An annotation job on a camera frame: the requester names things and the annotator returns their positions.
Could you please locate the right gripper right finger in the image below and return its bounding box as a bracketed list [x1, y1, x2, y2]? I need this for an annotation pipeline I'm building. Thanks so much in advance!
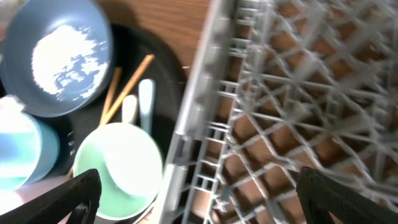
[296, 167, 397, 224]

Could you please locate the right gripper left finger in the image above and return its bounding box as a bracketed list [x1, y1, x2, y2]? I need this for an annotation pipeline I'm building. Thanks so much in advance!
[0, 168, 103, 224]

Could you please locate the pink cup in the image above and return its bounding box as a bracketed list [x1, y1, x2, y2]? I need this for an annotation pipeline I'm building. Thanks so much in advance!
[1, 176, 67, 224]

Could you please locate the mint green bowl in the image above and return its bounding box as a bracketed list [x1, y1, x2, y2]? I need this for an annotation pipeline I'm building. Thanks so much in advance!
[73, 123, 163, 221]

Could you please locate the grey dishwasher rack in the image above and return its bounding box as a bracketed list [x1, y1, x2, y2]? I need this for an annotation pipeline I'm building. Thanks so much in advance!
[151, 0, 397, 223]

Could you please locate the light blue saucer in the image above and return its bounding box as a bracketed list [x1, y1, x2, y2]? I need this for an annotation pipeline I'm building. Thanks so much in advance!
[1, 95, 60, 190]

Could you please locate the wooden chopstick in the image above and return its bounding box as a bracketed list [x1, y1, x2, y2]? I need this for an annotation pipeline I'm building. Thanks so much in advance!
[65, 54, 155, 180]
[99, 67, 122, 126]

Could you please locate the white plastic knife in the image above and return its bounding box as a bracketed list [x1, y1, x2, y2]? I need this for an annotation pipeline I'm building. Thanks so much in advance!
[121, 95, 138, 124]

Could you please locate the light blue plastic knife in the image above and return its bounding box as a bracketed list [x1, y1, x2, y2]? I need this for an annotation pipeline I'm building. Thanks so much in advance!
[138, 78, 155, 135]

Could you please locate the round black serving tray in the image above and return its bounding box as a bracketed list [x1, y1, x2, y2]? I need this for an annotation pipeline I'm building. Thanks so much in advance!
[0, 23, 187, 224]

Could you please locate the dark blue plate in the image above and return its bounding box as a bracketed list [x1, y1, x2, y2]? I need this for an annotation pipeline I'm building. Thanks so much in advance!
[1, 0, 114, 118]

